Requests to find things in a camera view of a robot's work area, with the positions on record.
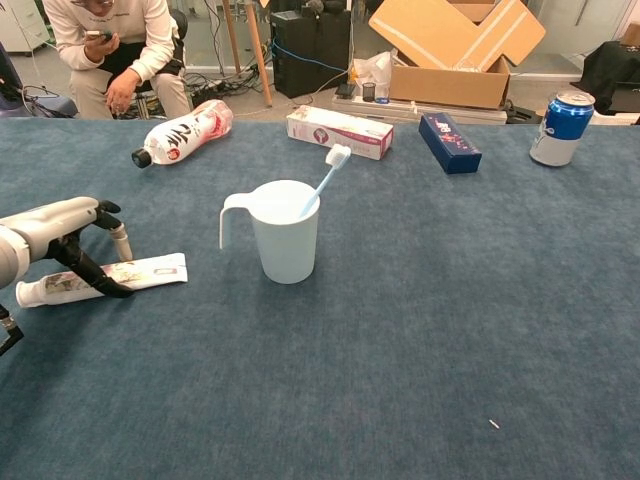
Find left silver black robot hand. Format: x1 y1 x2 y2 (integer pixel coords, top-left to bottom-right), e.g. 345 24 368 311
0 196 135 300

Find white floral toothpaste tube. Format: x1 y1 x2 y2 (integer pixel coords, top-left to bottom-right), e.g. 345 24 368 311
14 252 189 309

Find white cup with handle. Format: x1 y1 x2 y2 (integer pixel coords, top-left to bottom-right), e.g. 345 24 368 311
218 179 322 285

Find light blue toothbrush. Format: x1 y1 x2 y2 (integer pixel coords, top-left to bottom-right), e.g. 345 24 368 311
298 143 352 220

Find white pink toothpaste box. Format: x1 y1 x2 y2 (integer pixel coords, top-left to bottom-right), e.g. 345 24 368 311
285 105 395 162

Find dark blue carton box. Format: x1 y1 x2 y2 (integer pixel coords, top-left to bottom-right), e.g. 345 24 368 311
417 112 484 176

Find open brown cardboard box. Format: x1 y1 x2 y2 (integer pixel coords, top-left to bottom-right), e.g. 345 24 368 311
388 53 511 111

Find tilted taped cardboard box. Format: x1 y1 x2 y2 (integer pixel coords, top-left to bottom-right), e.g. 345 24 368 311
368 0 547 71

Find dark blue machine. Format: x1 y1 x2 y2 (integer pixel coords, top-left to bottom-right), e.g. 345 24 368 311
0 42 79 120

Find chrome wheeled stool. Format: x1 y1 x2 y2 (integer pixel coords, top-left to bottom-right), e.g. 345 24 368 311
129 87 156 120

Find plastic bottle with black cap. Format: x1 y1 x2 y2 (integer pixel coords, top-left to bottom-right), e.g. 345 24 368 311
130 98 235 170

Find white cabinet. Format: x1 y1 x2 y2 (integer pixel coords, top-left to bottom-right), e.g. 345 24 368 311
0 0 51 54

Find seated person in beige clothes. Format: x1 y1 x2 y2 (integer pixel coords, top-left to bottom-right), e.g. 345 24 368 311
42 0 194 121

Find wooden stand leg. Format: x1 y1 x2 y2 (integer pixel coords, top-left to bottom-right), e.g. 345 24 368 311
222 0 244 75
243 0 275 109

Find black computer tower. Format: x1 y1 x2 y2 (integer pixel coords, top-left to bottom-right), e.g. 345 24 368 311
268 10 351 100

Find white plastic bag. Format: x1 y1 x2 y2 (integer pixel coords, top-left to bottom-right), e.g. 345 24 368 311
348 49 396 100

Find blue table mat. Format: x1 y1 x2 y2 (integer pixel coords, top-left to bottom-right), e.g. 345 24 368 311
0 117 640 480

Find aluminium profile beams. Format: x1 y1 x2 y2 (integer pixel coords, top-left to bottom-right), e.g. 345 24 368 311
332 94 509 126

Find blue white drink can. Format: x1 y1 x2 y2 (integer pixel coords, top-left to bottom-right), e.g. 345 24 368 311
528 90 596 168

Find black cloth covered object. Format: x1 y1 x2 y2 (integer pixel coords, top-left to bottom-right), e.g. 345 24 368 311
582 40 640 116

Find left arm wrist cable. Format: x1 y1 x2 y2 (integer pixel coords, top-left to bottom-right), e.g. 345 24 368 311
0 302 25 356

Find tangled cable bundle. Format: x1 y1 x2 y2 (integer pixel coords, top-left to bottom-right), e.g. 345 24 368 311
0 74 66 119

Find black floor cables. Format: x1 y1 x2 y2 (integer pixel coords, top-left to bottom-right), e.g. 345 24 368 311
192 69 274 102

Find blue cable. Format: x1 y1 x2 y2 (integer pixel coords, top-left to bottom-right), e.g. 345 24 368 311
271 39 350 75

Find black bracket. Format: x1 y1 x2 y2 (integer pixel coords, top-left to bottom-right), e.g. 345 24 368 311
504 99 532 124

